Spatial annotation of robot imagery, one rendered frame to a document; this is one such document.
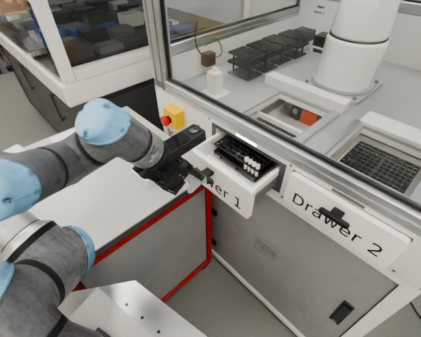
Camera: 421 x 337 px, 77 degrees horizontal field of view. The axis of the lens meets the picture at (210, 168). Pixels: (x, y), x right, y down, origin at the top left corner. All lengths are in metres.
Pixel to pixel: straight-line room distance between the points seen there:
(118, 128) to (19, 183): 0.15
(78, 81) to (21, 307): 0.99
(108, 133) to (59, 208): 0.55
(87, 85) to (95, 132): 0.92
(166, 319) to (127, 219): 0.31
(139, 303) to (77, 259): 0.18
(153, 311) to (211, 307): 0.82
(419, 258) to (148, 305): 0.61
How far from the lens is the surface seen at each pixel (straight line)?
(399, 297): 0.87
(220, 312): 1.49
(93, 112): 0.45
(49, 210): 0.96
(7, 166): 0.40
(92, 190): 0.96
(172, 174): 0.58
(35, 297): 0.56
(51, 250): 0.62
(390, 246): 0.72
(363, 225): 0.71
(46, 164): 0.43
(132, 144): 0.47
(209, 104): 0.86
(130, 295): 0.73
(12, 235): 0.65
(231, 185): 0.70
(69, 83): 1.32
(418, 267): 0.76
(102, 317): 0.73
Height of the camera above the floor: 1.41
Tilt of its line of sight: 43 degrees down
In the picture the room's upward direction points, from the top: straight up
